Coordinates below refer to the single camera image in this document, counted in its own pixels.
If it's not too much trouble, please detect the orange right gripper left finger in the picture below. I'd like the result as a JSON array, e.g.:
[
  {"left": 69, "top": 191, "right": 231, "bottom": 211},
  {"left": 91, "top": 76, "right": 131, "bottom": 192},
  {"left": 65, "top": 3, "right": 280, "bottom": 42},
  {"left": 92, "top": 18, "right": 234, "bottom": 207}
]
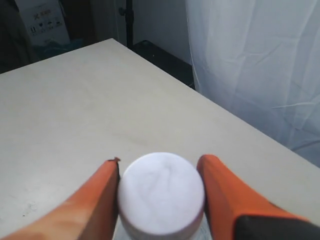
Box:
[{"left": 4, "top": 157, "right": 120, "bottom": 240}]

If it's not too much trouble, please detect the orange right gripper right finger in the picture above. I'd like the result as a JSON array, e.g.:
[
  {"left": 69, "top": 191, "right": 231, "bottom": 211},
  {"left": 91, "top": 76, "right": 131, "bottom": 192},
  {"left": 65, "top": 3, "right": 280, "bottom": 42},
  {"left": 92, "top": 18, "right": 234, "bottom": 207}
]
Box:
[{"left": 196, "top": 154, "right": 320, "bottom": 240}]

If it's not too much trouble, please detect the clear plastic drink bottle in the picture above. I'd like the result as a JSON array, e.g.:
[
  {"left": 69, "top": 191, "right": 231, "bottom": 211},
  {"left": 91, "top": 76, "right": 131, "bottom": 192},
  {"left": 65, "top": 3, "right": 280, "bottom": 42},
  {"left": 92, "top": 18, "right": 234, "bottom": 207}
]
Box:
[{"left": 117, "top": 152, "right": 206, "bottom": 240}]

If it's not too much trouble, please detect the black tripod stand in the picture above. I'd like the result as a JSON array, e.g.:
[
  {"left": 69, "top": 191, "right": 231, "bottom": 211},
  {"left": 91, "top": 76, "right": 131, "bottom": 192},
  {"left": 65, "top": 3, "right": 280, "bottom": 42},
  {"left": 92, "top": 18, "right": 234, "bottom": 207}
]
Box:
[{"left": 118, "top": 0, "right": 195, "bottom": 90}]

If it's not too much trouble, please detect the white backdrop curtain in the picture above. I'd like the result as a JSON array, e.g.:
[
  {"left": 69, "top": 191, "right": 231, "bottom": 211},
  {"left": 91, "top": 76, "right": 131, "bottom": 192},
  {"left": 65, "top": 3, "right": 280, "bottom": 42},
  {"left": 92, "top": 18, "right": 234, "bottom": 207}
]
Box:
[{"left": 186, "top": 0, "right": 320, "bottom": 166}]

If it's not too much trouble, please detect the white cardboard box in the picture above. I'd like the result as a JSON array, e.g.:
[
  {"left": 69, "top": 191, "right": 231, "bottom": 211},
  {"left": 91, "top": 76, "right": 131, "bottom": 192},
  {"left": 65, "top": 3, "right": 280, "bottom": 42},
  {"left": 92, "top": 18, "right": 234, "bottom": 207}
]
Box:
[{"left": 15, "top": 0, "right": 70, "bottom": 46}]

